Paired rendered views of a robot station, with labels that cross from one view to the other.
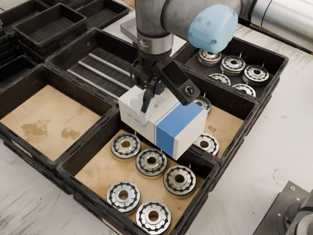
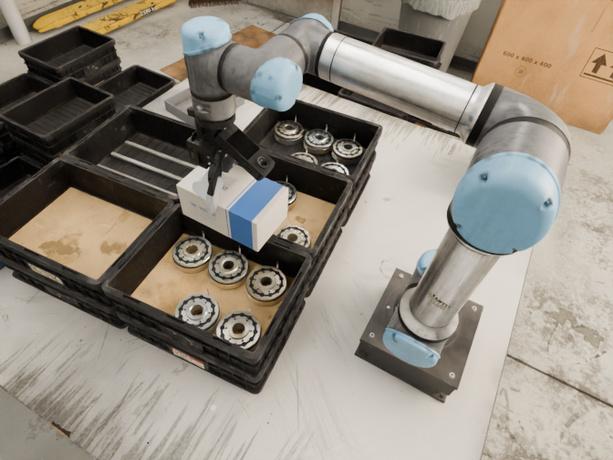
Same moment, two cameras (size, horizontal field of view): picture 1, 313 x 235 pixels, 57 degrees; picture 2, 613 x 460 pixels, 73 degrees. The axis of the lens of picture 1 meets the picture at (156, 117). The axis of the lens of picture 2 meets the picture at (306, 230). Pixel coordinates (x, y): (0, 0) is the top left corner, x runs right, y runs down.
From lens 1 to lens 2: 0.17 m
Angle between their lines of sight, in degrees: 10
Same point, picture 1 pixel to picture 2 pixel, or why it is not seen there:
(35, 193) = (72, 335)
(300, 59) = (400, 130)
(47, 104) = (73, 213)
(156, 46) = (216, 111)
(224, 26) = (287, 80)
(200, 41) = (264, 99)
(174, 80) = (243, 151)
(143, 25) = (198, 87)
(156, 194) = (239, 305)
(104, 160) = (165, 274)
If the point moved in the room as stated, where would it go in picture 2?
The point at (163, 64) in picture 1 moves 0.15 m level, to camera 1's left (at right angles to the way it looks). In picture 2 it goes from (227, 133) to (140, 140)
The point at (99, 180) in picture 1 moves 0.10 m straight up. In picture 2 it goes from (161, 298) to (153, 277)
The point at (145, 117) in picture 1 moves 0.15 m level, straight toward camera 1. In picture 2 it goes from (212, 202) to (223, 263)
